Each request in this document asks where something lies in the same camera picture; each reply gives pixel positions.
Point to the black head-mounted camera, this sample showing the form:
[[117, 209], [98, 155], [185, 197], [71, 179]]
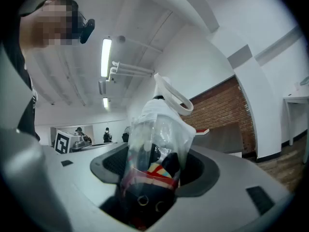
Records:
[[87, 30]]

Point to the person's head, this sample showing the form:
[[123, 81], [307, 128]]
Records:
[[48, 25]]

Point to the person's black shirt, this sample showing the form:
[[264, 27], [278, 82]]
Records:
[[29, 122]]

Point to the red book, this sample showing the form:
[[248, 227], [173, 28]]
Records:
[[201, 131]]

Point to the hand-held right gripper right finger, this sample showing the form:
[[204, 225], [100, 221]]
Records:
[[229, 202]]

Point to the ceiling smoke detector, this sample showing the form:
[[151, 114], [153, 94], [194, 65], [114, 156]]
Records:
[[121, 39]]

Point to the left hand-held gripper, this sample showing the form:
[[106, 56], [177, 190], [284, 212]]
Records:
[[62, 142]]

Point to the grey ceiling light fixture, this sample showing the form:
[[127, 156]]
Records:
[[102, 87]]

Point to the long ceiling tube light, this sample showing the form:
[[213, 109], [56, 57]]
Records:
[[105, 57]]

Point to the white metal-frame desk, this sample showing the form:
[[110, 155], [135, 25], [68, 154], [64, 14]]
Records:
[[295, 98]]

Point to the dark grey table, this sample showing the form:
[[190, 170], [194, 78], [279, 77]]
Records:
[[217, 138]]

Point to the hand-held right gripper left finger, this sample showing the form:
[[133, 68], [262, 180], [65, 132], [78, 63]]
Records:
[[72, 190]]

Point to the white ceiling pipes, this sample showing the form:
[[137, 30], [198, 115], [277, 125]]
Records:
[[130, 69]]

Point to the small ceiling light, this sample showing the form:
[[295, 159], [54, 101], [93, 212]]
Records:
[[105, 103]]

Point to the white umbrella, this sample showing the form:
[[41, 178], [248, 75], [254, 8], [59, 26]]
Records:
[[157, 120]]

